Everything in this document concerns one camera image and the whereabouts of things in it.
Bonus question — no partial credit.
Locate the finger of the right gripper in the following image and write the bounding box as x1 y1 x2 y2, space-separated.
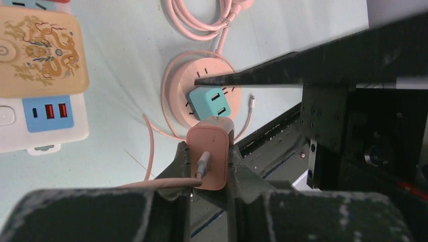
194 12 427 86

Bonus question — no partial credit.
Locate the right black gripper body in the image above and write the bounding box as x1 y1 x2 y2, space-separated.
300 78 427 201

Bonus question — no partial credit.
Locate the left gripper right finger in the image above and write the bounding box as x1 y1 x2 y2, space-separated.
227 146 414 241

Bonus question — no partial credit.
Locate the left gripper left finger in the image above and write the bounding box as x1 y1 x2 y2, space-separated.
0 141 192 242

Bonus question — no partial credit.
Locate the white multicolour power strip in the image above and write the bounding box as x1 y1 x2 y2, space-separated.
1 1 89 155

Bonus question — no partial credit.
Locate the teal cube socket adapter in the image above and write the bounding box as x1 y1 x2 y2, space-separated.
186 86 231 121

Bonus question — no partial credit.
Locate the pink round power strip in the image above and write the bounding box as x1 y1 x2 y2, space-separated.
167 57 242 130

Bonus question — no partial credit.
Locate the beige cube plug adapter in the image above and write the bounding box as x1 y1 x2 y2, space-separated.
1 6 89 98

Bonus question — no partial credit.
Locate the small pink plug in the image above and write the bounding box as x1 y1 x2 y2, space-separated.
186 116 234 191

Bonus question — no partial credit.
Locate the light green table mat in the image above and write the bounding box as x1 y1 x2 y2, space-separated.
1 1 368 223

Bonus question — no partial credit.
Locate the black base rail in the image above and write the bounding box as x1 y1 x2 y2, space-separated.
190 104 309 241

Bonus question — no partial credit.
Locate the thin pink charging cable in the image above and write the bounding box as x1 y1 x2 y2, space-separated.
117 50 256 190

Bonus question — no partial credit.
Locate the pink coiled cable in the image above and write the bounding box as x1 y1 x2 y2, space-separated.
162 0 255 56

